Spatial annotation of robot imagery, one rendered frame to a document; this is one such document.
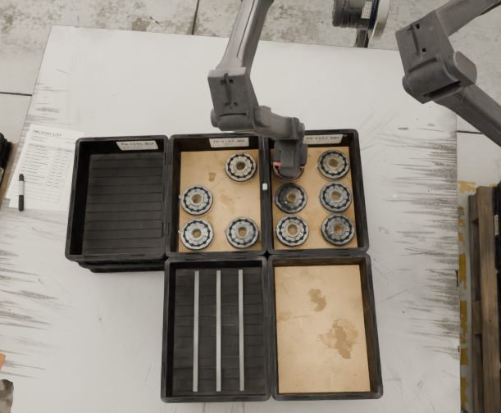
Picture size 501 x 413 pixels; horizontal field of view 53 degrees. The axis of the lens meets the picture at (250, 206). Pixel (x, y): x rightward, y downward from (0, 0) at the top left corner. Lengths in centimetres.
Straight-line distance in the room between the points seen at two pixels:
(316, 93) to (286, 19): 114
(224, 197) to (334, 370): 63
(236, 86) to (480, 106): 46
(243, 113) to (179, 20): 211
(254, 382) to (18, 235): 96
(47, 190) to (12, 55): 143
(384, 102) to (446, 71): 103
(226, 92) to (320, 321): 82
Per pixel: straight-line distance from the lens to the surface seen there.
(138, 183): 170
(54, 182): 194
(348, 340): 155
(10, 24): 336
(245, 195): 163
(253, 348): 154
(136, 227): 165
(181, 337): 156
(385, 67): 205
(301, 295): 155
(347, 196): 161
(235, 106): 98
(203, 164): 168
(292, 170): 140
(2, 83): 315
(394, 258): 176
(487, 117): 107
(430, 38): 97
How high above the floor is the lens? 236
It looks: 72 degrees down
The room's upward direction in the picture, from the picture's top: 6 degrees counter-clockwise
